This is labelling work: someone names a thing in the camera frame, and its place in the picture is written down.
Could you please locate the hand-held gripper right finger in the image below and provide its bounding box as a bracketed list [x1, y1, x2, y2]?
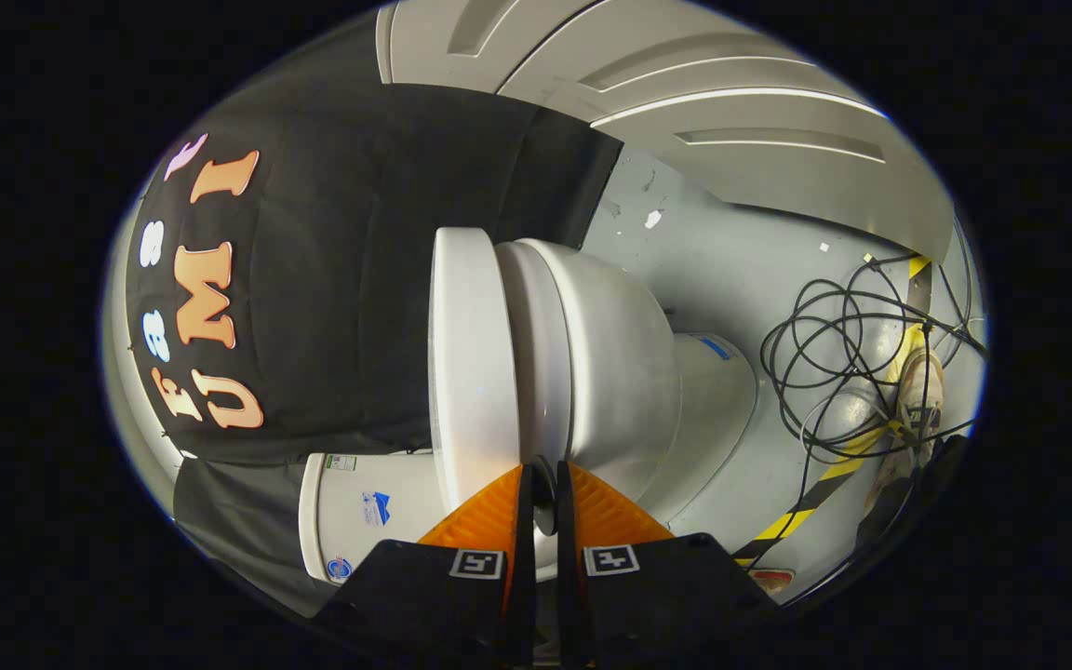
[555, 461, 781, 670]

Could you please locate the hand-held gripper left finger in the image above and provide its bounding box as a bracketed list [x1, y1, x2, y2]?
[311, 463, 539, 670]

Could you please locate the white toilet lid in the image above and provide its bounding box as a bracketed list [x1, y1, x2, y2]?
[428, 226, 556, 513]

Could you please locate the white toilet with tank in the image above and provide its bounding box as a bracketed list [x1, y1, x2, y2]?
[299, 237, 760, 585]

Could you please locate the yellow black floor tape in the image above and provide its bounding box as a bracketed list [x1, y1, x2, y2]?
[733, 253, 932, 567]

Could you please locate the black backdrop cloth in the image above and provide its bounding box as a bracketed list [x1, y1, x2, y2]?
[125, 14, 625, 620]

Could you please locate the person's dark trouser leg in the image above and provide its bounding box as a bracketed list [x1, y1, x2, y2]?
[857, 435, 971, 559]

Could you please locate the person's beige shoe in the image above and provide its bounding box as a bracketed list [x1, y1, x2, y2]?
[894, 349, 946, 438]

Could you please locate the black coiled cable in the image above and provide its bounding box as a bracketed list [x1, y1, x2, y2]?
[759, 249, 991, 466]

